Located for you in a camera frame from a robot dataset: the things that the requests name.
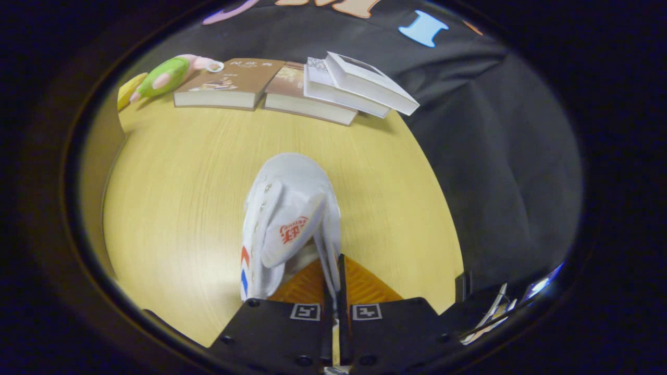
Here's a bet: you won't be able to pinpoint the brown patterned book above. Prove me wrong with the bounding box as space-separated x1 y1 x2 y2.
262 61 359 127

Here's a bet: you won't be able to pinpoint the white canvas shoe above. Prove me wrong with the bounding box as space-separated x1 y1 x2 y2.
240 152 343 303

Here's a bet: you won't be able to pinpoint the yellow plush toy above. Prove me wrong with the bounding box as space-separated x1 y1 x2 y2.
117 72 150 112

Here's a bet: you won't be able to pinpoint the white paper sheets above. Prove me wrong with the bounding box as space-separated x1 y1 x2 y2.
461 283 518 345

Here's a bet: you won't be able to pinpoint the white book with dark picture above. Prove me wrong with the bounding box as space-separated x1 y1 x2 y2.
324 51 421 116

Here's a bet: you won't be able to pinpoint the brown cover book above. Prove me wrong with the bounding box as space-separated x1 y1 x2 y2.
173 57 288 111

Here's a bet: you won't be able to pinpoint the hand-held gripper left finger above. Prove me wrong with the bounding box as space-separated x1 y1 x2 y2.
207 259 334 375

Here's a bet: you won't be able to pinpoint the bright bluish screen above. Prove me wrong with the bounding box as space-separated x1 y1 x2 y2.
524 262 565 303

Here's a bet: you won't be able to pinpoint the green and pink plush toy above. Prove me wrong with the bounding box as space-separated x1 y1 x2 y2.
129 54 225 103

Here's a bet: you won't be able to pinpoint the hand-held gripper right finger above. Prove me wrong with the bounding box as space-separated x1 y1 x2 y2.
338 254 462 375

